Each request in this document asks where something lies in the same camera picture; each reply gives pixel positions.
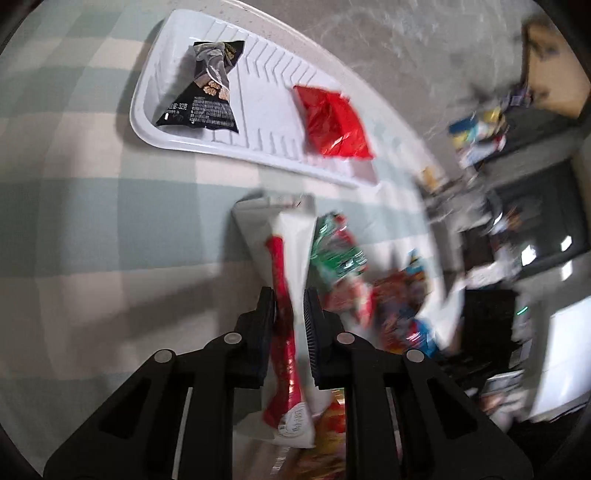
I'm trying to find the black snack packet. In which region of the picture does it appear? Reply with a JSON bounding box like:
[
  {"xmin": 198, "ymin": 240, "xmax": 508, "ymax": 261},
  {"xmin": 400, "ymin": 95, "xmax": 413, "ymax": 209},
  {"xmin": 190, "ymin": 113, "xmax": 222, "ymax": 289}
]
[{"xmin": 154, "ymin": 41, "xmax": 245, "ymax": 134}]

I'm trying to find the white plastic tray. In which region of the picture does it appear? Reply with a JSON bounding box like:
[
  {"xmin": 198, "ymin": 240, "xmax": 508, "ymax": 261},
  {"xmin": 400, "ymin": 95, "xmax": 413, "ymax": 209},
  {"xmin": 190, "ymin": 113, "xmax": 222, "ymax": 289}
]
[{"xmin": 129, "ymin": 8, "xmax": 377, "ymax": 189}]

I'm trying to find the checked tablecloth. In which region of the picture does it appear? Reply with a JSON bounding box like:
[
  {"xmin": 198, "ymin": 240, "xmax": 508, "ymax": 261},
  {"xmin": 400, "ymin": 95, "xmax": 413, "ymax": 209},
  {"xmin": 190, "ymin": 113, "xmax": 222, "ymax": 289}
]
[{"xmin": 0, "ymin": 0, "xmax": 462, "ymax": 480}]

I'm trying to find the yellow red snack packet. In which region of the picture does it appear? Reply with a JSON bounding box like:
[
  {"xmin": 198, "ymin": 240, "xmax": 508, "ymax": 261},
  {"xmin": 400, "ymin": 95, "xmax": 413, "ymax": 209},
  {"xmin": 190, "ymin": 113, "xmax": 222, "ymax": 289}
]
[{"xmin": 295, "ymin": 392, "xmax": 347, "ymax": 480}]

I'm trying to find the white cabinet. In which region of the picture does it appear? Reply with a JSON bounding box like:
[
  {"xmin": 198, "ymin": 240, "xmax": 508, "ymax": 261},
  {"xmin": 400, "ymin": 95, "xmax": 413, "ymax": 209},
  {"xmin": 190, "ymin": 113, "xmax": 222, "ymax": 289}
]
[{"xmin": 529, "ymin": 295, "xmax": 591, "ymax": 422}]

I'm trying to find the cardboard box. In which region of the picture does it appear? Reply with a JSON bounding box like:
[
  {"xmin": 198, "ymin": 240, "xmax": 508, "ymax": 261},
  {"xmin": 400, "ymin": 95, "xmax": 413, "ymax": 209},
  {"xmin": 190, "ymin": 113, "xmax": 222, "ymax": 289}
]
[{"xmin": 524, "ymin": 23, "xmax": 588, "ymax": 121}]

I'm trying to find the shiny red snack packet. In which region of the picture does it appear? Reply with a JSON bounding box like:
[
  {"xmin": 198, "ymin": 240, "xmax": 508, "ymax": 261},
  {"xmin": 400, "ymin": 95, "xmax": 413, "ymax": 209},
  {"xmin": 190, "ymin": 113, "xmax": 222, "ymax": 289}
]
[{"xmin": 293, "ymin": 85, "xmax": 375, "ymax": 161}]

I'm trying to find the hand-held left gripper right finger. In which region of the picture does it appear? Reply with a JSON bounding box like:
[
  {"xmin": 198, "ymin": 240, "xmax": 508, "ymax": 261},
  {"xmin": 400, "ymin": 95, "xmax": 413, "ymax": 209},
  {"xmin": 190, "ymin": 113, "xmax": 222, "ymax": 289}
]
[{"xmin": 302, "ymin": 287, "xmax": 536, "ymax": 480}]

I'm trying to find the green red snack packet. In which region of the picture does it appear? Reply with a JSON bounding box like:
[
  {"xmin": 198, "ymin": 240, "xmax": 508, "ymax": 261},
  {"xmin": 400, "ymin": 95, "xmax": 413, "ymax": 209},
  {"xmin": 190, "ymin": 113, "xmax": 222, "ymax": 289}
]
[{"xmin": 309, "ymin": 212, "xmax": 370, "ymax": 282}]

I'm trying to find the blue red snack packet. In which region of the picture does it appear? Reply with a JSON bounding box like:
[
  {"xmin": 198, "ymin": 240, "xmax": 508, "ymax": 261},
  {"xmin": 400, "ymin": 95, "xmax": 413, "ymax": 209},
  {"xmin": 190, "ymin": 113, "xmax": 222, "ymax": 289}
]
[{"xmin": 374, "ymin": 251, "xmax": 439, "ymax": 358}]

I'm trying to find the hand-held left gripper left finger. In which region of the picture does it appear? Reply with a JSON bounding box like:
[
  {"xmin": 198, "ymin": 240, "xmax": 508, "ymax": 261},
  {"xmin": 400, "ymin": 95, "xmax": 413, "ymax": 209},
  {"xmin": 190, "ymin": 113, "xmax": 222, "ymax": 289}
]
[{"xmin": 44, "ymin": 286, "xmax": 278, "ymax": 480}]

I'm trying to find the black cabinet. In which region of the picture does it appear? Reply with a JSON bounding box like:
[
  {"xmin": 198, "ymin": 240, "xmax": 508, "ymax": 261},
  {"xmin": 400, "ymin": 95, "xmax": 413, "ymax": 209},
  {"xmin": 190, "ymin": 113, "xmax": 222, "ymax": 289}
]
[{"xmin": 462, "ymin": 120, "xmax": 591, "ymax": 287}]

